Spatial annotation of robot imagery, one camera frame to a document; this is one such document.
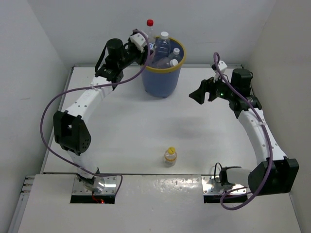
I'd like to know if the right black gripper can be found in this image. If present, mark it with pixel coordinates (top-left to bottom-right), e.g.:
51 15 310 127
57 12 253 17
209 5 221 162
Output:
189 71 235 104

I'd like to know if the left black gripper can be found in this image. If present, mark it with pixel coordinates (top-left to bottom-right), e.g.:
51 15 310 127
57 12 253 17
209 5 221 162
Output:
118 36 153 70

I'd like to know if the red cap red label bottle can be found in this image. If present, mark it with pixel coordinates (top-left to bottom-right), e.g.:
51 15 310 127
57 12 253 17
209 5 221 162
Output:
145 19 156 53

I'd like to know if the cream translucent plastic bottle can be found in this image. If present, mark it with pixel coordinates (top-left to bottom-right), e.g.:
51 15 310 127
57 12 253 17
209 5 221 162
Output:
154 32 171 62

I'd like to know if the pineapple juice bottle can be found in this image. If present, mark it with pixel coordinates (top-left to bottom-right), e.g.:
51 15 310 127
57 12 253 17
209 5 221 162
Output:
152 58 179 70

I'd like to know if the water bottle blue white label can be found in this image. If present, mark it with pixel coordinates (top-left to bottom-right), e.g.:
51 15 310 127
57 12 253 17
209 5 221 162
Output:
169 48 182 62

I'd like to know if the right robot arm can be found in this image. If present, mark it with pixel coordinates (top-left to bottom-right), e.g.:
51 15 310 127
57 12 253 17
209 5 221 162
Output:
189 68 299 196

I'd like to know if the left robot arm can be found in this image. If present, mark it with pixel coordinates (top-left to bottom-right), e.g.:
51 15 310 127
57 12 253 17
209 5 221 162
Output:
53 34 150 190

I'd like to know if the blue plastic bin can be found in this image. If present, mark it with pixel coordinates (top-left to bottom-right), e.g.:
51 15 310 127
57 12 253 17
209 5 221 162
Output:
141 37 186 98

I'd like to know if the small yellow cap bottle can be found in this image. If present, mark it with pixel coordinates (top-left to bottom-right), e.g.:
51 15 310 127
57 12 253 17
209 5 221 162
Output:
163 147 177 167

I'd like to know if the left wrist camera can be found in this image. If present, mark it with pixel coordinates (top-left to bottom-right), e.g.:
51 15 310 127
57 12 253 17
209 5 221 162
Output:
129 32 149 53

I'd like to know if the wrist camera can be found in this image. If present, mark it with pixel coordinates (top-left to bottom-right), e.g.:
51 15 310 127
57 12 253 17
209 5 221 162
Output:
211 60 227 80
129 32 149 53

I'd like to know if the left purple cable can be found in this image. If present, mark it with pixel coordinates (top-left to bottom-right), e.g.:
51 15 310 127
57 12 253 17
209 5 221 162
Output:
40 29 150 192

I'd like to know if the purple cable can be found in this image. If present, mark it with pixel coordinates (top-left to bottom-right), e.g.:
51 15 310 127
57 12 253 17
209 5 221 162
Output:
213 52 274 211
40 29 150 192

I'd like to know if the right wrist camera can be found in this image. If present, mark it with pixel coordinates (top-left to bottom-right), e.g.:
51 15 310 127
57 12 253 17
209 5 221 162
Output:
211 60 227 80

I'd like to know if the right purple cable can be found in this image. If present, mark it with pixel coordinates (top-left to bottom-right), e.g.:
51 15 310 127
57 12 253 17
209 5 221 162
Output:
213 52 274 211

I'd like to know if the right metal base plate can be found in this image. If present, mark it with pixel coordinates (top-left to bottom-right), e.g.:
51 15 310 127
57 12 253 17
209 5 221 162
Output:
201 175 247 196

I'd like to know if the metal base plate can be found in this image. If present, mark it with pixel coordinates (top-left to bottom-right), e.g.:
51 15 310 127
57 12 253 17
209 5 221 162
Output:
201 175 247 196
72 176 118 196

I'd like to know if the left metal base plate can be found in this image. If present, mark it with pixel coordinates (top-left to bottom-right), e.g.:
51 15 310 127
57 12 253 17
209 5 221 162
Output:
72 176 118 196

